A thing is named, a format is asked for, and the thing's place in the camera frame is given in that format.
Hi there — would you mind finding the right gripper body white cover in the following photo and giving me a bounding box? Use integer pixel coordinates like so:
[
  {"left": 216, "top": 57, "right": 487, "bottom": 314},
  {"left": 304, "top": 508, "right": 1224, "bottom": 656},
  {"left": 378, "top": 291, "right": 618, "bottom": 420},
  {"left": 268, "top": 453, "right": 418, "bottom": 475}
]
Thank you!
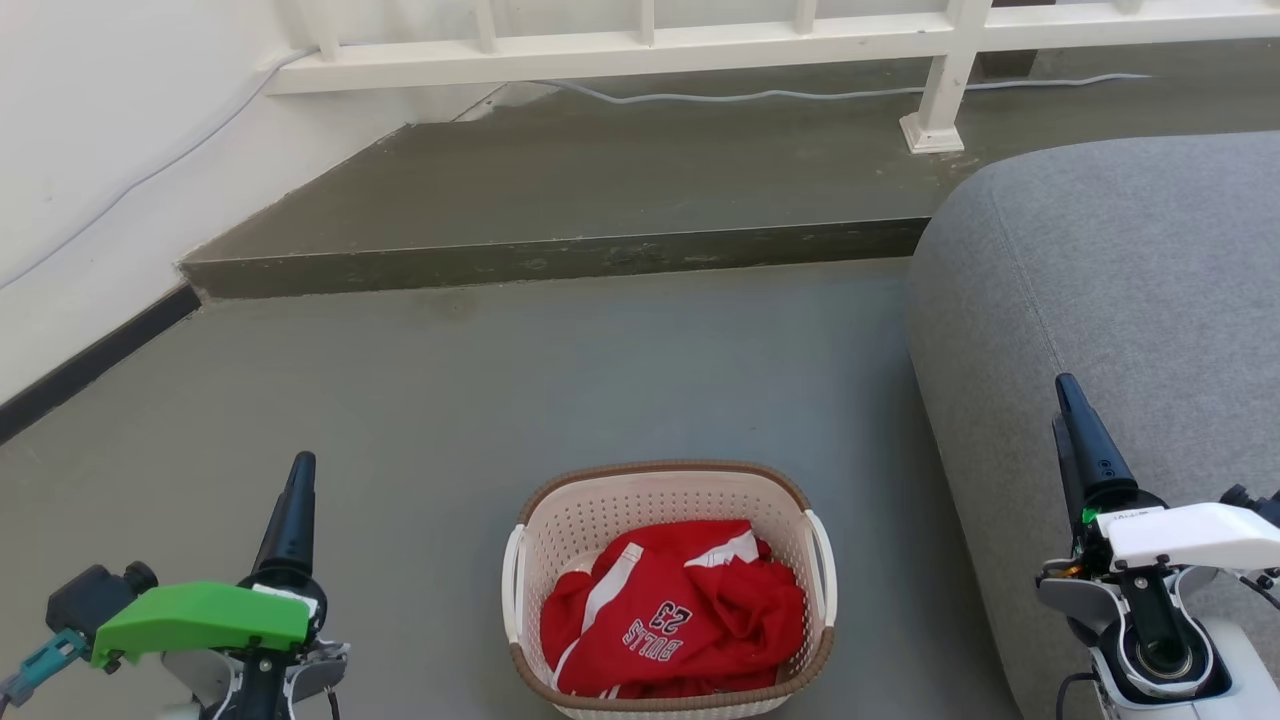
[{"left": 1075, "top": 487, "right": 1280, "bottom": 571}]

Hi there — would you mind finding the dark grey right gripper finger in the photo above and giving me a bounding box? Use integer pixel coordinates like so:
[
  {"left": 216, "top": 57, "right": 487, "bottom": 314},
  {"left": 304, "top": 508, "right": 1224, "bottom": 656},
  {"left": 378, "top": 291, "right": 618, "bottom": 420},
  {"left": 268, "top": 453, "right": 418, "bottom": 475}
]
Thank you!
[
  {"left": 1052, "top": 418, "right": 1086, "bottom": 529},
  {"left": 1056, "top": 374, "right": 1138, "bottom": 506}
]

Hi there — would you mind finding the white wooden railing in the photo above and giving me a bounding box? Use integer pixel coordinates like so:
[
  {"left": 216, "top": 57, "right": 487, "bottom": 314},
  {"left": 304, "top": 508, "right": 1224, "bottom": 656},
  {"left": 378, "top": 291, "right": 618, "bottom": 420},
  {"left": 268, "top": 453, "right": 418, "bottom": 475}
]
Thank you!
[{"left": 262, "top": 0, "right": 1280, "bottom": 155}]

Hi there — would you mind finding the white cable on floor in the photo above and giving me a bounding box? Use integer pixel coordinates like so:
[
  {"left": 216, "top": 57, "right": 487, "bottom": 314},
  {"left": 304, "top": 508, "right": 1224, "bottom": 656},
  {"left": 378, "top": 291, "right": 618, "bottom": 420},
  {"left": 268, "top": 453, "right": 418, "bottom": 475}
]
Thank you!
[{"left": 530, "top": 72, "right": 1153, "bottom": 105}]

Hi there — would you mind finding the red Bulls basketball jersey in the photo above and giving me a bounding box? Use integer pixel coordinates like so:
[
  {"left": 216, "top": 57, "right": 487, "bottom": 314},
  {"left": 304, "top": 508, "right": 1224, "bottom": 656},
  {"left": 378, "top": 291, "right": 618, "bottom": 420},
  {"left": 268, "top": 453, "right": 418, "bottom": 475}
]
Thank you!
[{"left": 540, "top": 519, "right": 807, "bottom": 699}]

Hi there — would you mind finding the grey concrete raised step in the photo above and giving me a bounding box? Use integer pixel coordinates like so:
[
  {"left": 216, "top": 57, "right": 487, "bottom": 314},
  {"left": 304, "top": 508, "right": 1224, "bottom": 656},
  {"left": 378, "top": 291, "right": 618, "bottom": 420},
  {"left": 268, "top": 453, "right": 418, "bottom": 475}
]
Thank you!
[{"left": 178, "top": 40, "right": 1280, "bottom": 301}]

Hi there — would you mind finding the black baseboard strip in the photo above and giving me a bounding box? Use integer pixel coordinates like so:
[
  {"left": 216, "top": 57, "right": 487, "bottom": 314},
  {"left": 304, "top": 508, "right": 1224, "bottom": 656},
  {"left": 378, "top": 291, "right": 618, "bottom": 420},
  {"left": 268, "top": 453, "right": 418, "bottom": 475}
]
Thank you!
[{"left": 0, "top": 284, "right": 203, "bottom": 446}]

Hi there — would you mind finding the thin white cable on wall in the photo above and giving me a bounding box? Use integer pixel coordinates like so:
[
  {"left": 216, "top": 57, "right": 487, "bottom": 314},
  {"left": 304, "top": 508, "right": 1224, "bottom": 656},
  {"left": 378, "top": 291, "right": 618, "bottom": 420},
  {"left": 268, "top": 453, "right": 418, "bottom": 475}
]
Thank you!
[{"left": 0, "top": 48, "right": 316, "bottom": 291}]

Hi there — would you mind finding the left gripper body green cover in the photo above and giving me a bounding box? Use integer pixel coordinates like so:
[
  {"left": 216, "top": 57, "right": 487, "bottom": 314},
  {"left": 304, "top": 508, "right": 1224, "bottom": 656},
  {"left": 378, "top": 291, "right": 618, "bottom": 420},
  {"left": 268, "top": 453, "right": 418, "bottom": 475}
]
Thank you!
[{"left": 92, "top": 570, "right": 328, "bottom": 669}]

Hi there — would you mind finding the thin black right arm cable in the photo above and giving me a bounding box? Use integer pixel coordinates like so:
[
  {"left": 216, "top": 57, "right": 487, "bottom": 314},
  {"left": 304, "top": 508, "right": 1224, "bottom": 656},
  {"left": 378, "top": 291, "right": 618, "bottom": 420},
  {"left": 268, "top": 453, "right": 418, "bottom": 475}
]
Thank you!
[{"left": 1055, "top": 672, "right": 1101, "bottom": 720}]

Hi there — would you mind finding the teal cable connector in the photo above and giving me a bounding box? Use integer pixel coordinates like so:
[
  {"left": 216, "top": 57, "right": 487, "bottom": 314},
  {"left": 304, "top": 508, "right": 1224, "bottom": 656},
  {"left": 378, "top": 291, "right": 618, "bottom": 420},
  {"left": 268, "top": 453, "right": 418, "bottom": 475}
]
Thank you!
[{"left": 0, "top": 628, "right": 91, "bottom": 709}]

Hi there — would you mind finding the grey fabric sofa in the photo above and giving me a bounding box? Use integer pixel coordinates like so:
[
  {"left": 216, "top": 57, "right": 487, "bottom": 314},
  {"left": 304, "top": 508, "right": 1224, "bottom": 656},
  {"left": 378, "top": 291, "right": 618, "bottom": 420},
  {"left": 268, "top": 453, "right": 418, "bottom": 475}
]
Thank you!
[{"left": 906, "top": 131, "right": 1280, "bottom": 720}]

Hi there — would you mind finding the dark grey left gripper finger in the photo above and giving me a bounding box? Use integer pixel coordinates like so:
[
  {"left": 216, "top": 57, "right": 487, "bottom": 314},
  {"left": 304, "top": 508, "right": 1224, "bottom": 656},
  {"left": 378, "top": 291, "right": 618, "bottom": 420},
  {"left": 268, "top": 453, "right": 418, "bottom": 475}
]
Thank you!
[{"left": 250, "top": 451, "right": 318, "bottom": 583}]

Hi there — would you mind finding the cream perforated plastic laundry basket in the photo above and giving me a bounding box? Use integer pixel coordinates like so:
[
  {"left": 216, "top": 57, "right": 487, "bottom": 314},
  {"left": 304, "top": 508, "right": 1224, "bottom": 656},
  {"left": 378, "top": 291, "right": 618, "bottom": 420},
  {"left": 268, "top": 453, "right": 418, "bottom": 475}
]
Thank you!
[{"left": 501, "top": 459, "right": 838, "bottom": 720}]

